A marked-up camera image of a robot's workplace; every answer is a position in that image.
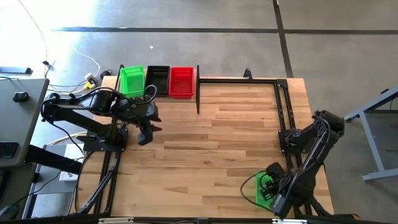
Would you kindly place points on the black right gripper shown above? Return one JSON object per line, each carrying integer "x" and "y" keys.
{"x": 275, "y": 183}

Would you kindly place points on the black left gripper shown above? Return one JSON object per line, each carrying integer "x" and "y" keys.
{"x": 143, "y": 113}

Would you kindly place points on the green plastic slotted basket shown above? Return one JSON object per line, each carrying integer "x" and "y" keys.
{"x": 132, "y": 82}
{"x": 259, "y": 200}

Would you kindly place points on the black plastic slotted basket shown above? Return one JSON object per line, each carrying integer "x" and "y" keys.
{"x": 157, "y": 81}

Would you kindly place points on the red plastic slotted basket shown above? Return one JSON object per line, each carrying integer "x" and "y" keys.
{"x": 181, "y": 82}

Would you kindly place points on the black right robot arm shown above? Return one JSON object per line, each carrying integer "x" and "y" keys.
{"x": 311, "y": 149}

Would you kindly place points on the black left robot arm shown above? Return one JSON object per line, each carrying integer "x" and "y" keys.
{"x": 102, "y": 101}

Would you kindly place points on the black power adapter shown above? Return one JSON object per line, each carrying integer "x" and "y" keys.
{"x": 105, "y": 74}

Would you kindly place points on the white power strip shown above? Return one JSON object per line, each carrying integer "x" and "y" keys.
{"x": 89, "y": 77}

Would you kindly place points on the white box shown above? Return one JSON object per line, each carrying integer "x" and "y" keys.
{"x": 69, "y": 176}
{"x": 74, "y": 152}

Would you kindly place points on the grey metal table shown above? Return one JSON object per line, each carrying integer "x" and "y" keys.
{"x": 373, "y": 143}

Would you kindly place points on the black desk beam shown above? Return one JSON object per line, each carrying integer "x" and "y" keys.
{"x": 53, "y": 158}

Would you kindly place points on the grey desk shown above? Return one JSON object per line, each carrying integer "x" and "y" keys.
{"x": 18, "y": 124}

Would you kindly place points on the small black device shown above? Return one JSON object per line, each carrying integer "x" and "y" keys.
{"x": 20, "y": 97}

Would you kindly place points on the wooden shelf with black frame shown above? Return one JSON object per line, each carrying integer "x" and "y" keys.
{"x": 198, "y": 102}

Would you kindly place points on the black aluminium rig frame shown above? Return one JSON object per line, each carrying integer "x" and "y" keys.
{"x": 236, "y": 81}

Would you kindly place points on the black bracket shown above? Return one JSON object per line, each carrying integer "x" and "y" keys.
{"x": 247, "y": 74}

